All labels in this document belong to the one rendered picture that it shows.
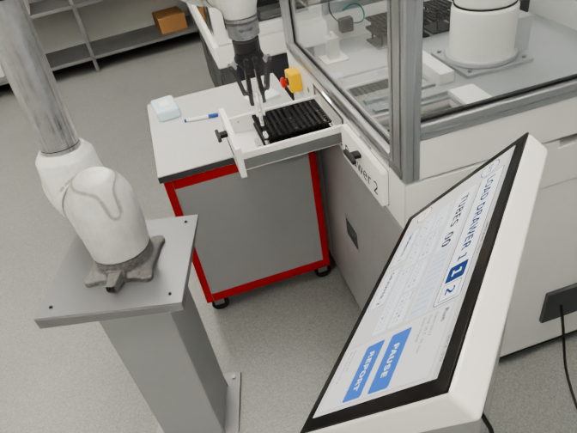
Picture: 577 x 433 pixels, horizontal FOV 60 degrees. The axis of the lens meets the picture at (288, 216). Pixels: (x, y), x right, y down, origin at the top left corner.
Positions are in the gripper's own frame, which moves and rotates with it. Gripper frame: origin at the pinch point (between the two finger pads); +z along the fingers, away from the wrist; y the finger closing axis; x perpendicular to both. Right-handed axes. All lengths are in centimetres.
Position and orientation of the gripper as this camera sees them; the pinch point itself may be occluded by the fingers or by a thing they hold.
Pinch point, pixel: (258, 103)
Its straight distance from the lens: 154.6
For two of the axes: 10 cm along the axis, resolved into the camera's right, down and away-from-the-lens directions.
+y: 9.5, -2.8, 1.3
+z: 1.4, 7.7, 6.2
